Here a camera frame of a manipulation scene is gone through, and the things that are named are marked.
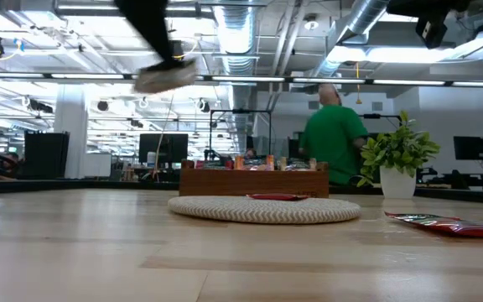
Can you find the black aluminium table frame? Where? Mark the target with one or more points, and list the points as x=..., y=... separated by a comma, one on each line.
x=78, y=185

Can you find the green plant in white pot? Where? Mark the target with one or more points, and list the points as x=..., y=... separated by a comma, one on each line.
x=396, y=147

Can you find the white bottle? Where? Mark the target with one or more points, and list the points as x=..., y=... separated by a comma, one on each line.
x=151, y=159

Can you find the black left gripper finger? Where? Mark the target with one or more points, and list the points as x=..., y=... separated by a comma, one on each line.
x=153, y=29

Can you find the black tall cabinet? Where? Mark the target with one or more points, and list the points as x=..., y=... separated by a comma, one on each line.
x=46, y=154

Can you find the white cabinet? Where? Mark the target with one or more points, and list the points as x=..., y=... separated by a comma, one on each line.
x=97, y=164

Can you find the black desk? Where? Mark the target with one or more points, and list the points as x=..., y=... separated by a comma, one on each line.
x=463, y=180

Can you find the round woven beige placemat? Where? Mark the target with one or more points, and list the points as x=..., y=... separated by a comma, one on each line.
x=266, y=211

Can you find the white pillar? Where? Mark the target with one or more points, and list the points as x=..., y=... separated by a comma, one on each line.
x=70, y=130

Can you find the silver ventilation duct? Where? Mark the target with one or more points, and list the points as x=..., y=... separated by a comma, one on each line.
x=235, y=38
x=367, y=17

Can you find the long ceiling light strip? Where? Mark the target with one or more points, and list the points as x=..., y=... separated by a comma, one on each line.
x=245, y=78

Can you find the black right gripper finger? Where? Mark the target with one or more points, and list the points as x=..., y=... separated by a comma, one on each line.
x=403, y=7

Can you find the person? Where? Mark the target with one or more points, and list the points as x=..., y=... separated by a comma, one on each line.
x=331, y=138
x=250, y=152

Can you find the black wall monitor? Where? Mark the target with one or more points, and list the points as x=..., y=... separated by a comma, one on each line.
x=470, y=147

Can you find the brown wooden compartment box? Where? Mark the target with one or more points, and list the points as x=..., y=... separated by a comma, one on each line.
x=254, y=182

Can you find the orange tea bag packet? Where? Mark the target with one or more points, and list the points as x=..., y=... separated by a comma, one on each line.
x=255, y=162

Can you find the black metal frame rig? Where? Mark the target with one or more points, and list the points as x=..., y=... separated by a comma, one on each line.
x=386, y=116

